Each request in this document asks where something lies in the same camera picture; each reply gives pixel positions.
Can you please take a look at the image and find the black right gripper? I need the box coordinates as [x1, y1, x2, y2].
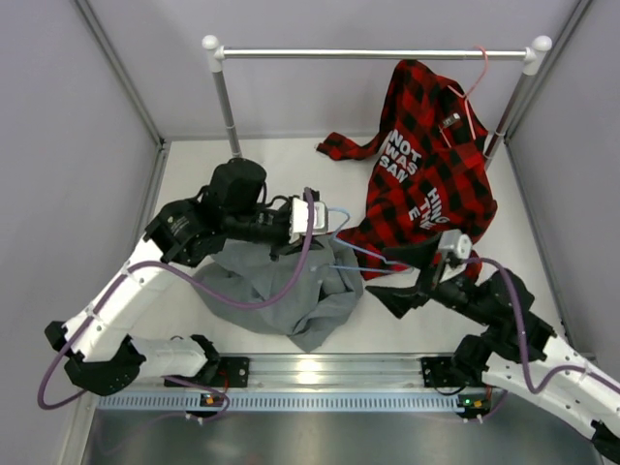
[365, 232, 494, 326]

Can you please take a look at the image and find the light blue wire hanger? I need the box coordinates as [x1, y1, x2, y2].
[326, 207, 413, 275]

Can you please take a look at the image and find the grey button-up shirt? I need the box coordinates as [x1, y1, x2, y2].
[194, 235, 363, 353]

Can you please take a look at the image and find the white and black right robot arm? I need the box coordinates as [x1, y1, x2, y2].
[366, 230, 619, 463]

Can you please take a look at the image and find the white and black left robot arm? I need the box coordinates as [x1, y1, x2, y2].
[45, 158, 328, 396]

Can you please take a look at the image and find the red black plaid shirt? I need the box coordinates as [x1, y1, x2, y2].
[317, 60, 498, 268]

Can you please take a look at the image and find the silver clothes rack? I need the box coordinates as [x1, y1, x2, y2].
[201, 35, 553, 160]

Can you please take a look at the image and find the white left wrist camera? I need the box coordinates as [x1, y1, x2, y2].
[289, 188, 329, 244]

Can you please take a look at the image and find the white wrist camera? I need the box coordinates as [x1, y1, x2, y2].
[432, 230, 473, 286]
[289, 188, 329, 244]

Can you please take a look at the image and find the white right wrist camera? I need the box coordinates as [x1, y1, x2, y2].
[432, 230, 473, 286]

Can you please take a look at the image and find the aluminium mounting rail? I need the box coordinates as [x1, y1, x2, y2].
[207, 352, 485, 394]

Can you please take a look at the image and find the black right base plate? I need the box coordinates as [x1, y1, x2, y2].
[420, 356, 464, 389]

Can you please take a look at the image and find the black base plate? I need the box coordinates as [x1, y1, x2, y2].
[420, 356, 464, 389]
[210, 356, 250, 389]

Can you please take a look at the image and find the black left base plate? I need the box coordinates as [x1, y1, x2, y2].
[210, 356, 250, 389]

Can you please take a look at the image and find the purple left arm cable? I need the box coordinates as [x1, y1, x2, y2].
[37, 186, 316, 412]

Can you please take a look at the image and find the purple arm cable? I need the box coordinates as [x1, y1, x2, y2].
[464, 256, 620, 396]
[37, 186, 316, 412]

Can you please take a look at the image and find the pink wire hanger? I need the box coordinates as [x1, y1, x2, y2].
[439, 46, 488, 148]

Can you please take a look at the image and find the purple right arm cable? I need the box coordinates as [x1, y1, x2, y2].
[464, 256, 620, 396]

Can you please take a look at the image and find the slotted grey cable duct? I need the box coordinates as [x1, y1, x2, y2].
[98, 389, 488, 414]

